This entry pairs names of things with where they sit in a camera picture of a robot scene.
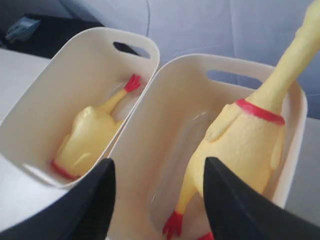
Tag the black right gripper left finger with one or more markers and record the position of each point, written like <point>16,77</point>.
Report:
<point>84,213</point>

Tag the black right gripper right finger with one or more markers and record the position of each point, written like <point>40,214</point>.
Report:
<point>236,212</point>

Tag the headless rubber chicken body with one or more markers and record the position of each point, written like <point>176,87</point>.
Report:
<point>91,132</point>

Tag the whole rubber chicken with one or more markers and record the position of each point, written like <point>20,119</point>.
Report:
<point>248,135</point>

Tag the cream bin with O mark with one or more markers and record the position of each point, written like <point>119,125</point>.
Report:
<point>164,129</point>

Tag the cream bin with X mark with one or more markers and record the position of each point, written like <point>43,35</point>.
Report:
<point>92,66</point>

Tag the blue grey object on floor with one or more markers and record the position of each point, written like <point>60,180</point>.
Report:
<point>22,30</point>

